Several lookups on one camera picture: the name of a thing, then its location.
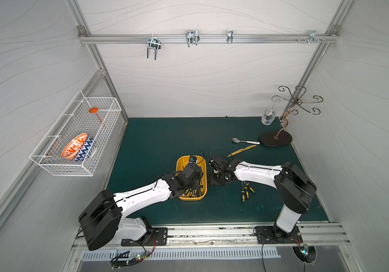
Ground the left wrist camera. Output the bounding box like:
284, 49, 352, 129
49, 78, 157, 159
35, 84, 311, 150
188, 155, 198, 164

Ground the dark oval stand base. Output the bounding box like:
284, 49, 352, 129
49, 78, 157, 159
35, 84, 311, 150
259, 130, 293, 147

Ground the blue white patterned bowl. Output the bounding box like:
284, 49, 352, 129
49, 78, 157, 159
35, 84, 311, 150
72, 136, 94, 162

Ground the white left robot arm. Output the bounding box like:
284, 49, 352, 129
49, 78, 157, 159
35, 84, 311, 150
79, 163, 204, 251

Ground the metal double hook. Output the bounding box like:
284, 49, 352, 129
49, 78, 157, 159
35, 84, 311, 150
146, 36, 162, 60

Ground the metal corner hook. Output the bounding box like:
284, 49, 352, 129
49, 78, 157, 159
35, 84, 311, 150
297, 31, 327, 44

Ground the spoon with white cartoon handle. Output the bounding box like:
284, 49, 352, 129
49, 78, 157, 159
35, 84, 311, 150
231, 137, 260, 145

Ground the round fan unit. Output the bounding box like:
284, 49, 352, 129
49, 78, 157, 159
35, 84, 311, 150
293, 245, 317, 264

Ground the yellow plastic storage box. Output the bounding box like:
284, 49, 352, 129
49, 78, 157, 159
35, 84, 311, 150
176, 155, 208, 201

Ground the metal loop hook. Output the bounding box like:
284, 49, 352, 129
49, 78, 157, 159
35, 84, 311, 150
185, 30, 200, 47

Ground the white wire basket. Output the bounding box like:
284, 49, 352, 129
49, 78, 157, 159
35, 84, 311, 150
29, 91, 122, 177

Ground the orange spoon in basket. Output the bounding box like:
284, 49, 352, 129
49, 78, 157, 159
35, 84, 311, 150
89, 107, 103, 124

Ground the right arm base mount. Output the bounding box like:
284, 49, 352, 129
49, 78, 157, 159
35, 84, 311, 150
253, 225, 303, 244

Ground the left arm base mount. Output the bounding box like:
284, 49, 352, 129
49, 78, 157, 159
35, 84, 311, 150
120, 216, 168, 247

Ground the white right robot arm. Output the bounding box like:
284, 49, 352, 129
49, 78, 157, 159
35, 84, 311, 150
209, 155, 317, 238

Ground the small metal hook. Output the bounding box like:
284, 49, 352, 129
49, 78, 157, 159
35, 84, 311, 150
227, 30, 234, 44

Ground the copper hook stand pole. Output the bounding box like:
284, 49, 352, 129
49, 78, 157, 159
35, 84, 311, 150
272, 86, 324, 131

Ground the orange white patterned bowl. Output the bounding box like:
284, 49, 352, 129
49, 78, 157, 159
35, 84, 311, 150
61, 133, 89, 160

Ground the white vented strip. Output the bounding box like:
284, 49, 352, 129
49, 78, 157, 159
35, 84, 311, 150
81, 247, 281, 262

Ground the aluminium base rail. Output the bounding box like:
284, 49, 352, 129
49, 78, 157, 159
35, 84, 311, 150
156, 221, 351, 248

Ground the aluminium crossbar rail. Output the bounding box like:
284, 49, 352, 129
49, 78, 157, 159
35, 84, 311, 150
79, 33, 339, 45

